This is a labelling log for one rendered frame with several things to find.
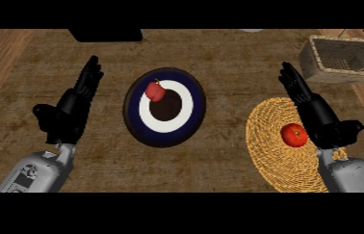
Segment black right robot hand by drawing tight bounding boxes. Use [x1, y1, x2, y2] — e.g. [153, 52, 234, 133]
[277, 62, 364, 150]

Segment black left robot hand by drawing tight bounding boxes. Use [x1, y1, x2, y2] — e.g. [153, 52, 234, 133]
[31, 55, 105, 145]

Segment red tomato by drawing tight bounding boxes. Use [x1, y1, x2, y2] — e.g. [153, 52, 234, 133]
[280, 122, 310, 148]

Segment yellow woven round placemat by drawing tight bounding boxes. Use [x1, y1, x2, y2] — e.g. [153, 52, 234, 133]
[245, 96, 348, 194]

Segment wicker basket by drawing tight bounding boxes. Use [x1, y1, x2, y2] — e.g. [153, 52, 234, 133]
[298, 35, 364, 84]

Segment red pepper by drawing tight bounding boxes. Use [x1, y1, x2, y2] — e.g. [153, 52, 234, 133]
[143, 78, 167, 103]

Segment blue and white round plate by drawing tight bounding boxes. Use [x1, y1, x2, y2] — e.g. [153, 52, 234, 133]
[122, 66, 208, 148]

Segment black box appliance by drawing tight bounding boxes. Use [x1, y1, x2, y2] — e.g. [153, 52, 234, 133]
[68, 29, 143, 42]

